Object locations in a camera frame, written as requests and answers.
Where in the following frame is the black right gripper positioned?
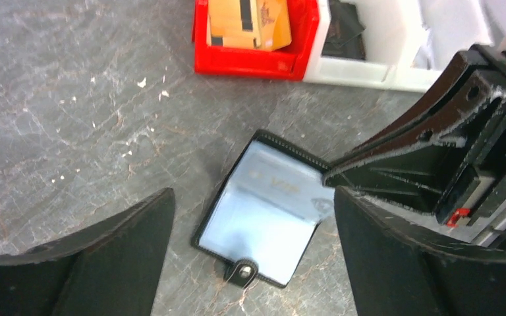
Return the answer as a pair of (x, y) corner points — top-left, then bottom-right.
(323, 45), (506, 244)

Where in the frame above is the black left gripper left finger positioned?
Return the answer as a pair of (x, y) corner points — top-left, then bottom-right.
(0, 188), (175, 315)

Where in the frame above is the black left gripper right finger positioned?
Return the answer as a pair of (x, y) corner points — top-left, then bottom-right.
(334, 187), (506, 315)

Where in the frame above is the stack of gold credit cards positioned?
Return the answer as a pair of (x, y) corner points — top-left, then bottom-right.
(206, 0), (292, 51)

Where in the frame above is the white plastic bin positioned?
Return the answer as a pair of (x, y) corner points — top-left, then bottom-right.
(391, 1), (506, 92)
(303, 1), (439, 92)

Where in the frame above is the black wallet in bin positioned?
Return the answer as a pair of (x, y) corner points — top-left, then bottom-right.
(322, 1), (366, 61)

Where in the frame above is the red plastic bin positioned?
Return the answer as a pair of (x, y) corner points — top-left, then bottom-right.
(192, 1), (321, 81)

